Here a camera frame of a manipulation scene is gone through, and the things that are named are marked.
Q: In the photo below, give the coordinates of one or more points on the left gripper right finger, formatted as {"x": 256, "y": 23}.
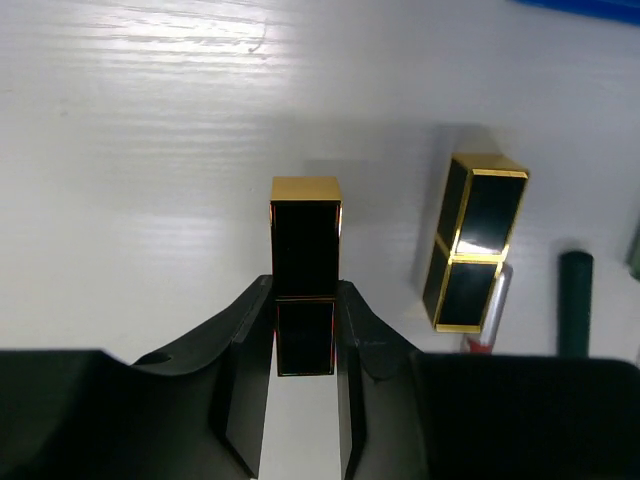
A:
{"x": 379, "y": 424}

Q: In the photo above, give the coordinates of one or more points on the dark green gold pencil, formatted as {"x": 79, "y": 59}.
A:
{"x": 575, "y": 283}

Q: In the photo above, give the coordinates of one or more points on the green lip balm tube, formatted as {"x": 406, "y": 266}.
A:
{"x": 633, "y": 258}

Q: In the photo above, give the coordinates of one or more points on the red lip gloss tube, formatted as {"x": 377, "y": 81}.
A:
{"x": 484, "y": 341}

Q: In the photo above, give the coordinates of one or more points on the blue plastic organizer bin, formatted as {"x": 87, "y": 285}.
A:
{"x": 624, "y": 11}

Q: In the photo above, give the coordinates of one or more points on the black gold lipstick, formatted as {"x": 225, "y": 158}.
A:
{"x": 305, "y": 224}
{"x": 481, "y": 201}

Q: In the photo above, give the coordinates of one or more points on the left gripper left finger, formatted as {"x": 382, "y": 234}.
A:
{"x": 218, "y": 373}

